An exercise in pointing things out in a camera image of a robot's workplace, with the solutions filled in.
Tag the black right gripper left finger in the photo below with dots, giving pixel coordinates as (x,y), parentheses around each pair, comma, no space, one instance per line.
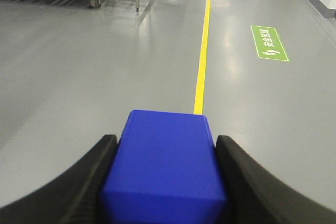
(72,197)

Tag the green floor safety sign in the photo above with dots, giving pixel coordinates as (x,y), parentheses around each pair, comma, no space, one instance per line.
(268,44)

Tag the small blue plastic block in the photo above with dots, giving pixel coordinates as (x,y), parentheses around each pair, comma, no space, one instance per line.
(165,171)

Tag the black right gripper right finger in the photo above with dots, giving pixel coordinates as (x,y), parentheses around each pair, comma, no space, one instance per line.
(257,196)

